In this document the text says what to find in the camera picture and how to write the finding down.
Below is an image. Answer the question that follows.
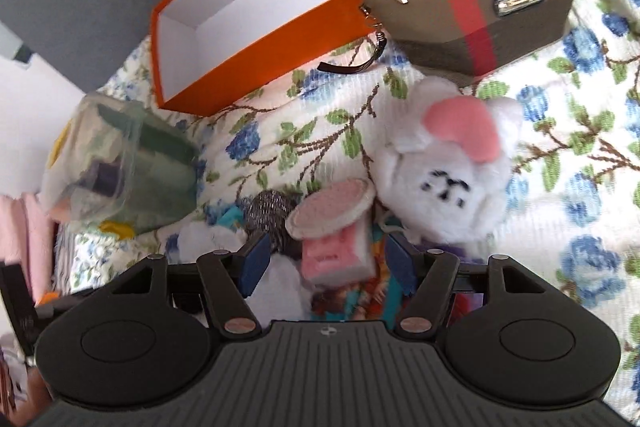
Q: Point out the steel wool scrubber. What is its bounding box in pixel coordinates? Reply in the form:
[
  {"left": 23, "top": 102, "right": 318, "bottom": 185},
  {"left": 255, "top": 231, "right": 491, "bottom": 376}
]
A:
[{"left": 244, "top": 190, "right": 302, "bottom": 261}]

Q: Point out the pink white sponge block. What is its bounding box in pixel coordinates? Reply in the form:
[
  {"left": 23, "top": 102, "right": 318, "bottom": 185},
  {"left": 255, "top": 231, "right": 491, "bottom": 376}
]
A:
[{"left": 300, "top": 218, "right": 376, "bottom": 288}]

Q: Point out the white plush bunny toy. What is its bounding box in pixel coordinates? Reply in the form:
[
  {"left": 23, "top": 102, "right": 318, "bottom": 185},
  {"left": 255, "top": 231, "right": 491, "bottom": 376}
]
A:
[{"left": 371, "top": 76, "right": 525, "bottom": 244}]

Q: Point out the clear plastic storage container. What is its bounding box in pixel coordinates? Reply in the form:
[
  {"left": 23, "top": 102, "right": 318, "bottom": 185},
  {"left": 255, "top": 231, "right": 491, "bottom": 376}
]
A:
[{"left": 39, "top": 92, "right": 198, "bottom": 234}]

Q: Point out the orange cardboard box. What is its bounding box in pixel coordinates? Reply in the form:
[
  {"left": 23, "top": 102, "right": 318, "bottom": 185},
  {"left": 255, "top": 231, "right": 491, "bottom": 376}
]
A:
[{"left": 151, "top": 0, "right": 372, "bottom": 116}]

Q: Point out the colourful teal cloth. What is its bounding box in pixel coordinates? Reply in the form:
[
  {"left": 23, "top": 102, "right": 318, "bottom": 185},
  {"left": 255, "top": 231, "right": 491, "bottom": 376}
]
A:
[{"left": 311, "top": 265, "right": 409, "bottom": 327}]

